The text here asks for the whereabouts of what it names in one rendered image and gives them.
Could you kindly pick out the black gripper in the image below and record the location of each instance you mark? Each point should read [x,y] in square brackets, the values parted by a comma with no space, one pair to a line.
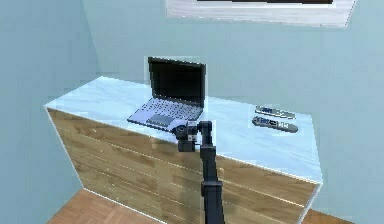
[182,136]

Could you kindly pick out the black and grey laptop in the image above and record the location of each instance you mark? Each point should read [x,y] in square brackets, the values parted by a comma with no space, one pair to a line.
[176,90]

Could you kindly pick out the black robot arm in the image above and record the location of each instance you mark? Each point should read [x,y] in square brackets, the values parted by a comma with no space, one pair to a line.
[209,166]

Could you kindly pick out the wooden chest with white top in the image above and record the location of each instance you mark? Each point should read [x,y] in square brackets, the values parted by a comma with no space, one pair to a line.
[133,150]

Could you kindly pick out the dark grey remote control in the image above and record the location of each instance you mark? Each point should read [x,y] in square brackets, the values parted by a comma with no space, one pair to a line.
[275,124]

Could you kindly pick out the light grey remote control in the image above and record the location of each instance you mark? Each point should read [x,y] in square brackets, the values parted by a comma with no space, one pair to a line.
[275,112]

